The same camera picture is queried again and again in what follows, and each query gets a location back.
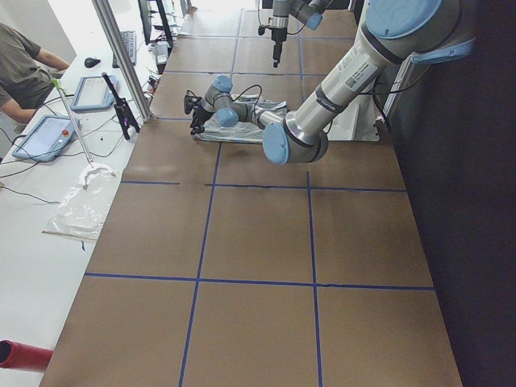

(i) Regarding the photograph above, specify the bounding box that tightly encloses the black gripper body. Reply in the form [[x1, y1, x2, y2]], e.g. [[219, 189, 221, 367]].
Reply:
[[192, 106, 212, 128], [271, 27, 286, 55]]

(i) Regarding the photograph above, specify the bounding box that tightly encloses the blue white striped polo shirt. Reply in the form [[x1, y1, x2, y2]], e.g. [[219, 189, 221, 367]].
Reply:
[[193, 94, 288, 144]]

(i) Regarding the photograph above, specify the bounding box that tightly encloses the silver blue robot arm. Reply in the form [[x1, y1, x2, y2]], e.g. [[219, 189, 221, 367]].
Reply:
[[258, 0, 333, 68], [184, 1, 477, 164]]

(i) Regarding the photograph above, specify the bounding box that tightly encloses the black spare gripper stand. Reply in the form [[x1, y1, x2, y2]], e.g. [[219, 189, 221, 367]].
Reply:
[[102, 73, 140, 140]]

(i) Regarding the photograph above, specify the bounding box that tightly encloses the black monitor stand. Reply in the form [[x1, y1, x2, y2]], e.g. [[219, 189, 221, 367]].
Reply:
[[138, 0, 173, 48]]

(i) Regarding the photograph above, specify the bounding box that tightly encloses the black keyboard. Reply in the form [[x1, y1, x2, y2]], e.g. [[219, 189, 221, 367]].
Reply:
[[120, 31, 137, 65]]

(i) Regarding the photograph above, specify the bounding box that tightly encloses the far blue teach pendant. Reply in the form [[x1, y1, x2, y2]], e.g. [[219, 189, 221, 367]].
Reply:
[[70, 76, 114, 113]]

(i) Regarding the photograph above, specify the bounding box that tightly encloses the blue teach pendant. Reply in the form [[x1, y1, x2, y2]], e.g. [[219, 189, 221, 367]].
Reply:
[[70, 76, 114, 113], [11, 114, 76, 162]]

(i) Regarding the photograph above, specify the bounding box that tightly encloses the black computer mouse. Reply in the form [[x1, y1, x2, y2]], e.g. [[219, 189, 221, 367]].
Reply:
[[84, 57, 101, 69]]

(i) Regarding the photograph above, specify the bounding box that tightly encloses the clear plastic bag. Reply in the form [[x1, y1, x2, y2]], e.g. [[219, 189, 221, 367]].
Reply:
[[44, 177, 119, 238]]

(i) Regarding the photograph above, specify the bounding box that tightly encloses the near blue teach pendant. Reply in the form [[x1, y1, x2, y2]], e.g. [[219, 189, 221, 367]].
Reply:
[[11, 114, 76, 162]]

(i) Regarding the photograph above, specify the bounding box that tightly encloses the silver reacher grabber stick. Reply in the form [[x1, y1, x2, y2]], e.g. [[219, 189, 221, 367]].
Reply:
[[52, 78, 116, 189]]

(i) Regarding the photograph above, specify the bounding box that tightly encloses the thin wooden stick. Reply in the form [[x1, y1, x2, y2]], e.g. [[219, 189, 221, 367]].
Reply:
[[41, 230, 98, 242]]

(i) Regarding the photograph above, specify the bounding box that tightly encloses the seated person grey t-shirt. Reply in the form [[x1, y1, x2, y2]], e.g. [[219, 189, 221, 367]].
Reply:
[[1, 23, 69, 124]]

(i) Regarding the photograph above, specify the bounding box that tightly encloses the red cylinder tube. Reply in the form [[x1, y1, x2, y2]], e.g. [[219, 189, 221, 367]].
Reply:
[[1, 340, 53, 372]]

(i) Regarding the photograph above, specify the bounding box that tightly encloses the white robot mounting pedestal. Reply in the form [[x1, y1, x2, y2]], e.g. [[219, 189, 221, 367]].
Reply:
[[326, 0, 381, 143]]

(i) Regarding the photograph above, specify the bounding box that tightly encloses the aluminium frame post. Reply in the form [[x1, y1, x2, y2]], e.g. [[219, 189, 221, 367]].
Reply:
[[92, 0, 152, 123]]

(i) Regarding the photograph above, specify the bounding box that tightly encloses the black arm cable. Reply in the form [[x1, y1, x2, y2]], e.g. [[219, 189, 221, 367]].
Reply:
[[230, 64, 432, 122]]

